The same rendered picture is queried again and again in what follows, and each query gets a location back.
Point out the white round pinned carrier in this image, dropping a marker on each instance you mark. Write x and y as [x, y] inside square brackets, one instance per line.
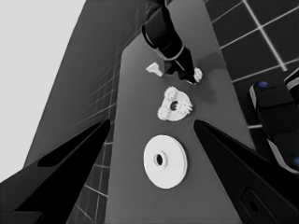
[176, 117]

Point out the dark robot body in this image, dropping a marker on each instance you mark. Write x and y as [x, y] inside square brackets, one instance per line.
[274, 102]

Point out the large thick white disc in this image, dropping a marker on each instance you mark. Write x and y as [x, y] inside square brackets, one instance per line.
[173, 168]

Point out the small white T-shaped piece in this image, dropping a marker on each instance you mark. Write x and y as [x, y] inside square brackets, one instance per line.
[153, 67]

